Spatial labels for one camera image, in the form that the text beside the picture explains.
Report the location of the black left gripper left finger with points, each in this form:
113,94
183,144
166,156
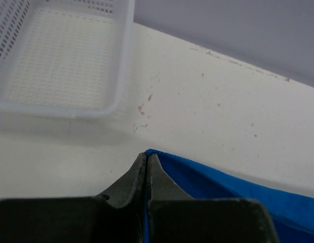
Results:
114,215

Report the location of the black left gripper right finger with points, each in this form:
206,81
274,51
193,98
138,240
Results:
175,216

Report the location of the blue towel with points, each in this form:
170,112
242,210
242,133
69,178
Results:
292,214

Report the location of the white plastic basket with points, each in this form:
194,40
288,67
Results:
65,59

